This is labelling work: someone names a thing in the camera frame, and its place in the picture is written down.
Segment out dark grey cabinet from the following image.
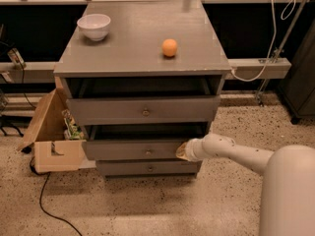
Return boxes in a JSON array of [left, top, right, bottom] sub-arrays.
[[279, 20, 315, 125]]

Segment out white bowl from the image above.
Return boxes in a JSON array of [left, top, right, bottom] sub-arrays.
[[77, 14, 111, 41]]

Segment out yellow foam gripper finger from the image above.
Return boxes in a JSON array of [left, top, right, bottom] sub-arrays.
[[176, 143, 188, 160]]

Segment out white hanging cable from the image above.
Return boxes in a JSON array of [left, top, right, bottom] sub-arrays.
[[229, 0, 297, 83]]

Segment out grey bottom drawer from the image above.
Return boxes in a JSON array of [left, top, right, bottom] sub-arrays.
[[95, 160, 201, 177]]

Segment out green snack bag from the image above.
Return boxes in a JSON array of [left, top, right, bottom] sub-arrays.
[[62, 109, 84, 140]]

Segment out metal rod stand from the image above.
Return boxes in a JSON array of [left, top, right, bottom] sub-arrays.
[[251, 0, 309, 106]]

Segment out grey drawer cabinet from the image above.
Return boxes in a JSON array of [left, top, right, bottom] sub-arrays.
[[53, 0, 232, 179]]

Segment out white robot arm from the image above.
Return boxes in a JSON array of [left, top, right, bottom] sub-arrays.
[[176, 133, 315, 236]]

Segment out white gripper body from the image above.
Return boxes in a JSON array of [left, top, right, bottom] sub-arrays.
[[185, 139, 204, 162]]

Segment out grey drawer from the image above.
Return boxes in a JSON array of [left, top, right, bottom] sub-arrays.
[[67, 96, 221, 126], [95, 160, 201, 177], [84, 122, 209, 161]]

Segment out black floor cable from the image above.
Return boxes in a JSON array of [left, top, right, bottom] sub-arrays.
[[29, 155, 84, 236]]

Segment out orange fruit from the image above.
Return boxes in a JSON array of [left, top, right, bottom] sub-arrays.
[[161, 39, 177, 57]]

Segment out grey top drawer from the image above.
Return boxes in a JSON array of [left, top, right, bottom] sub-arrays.
[[67, 96, 221, 126]]

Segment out cardboard box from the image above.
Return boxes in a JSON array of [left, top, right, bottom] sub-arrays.
[[18, 77, 86, 173]]

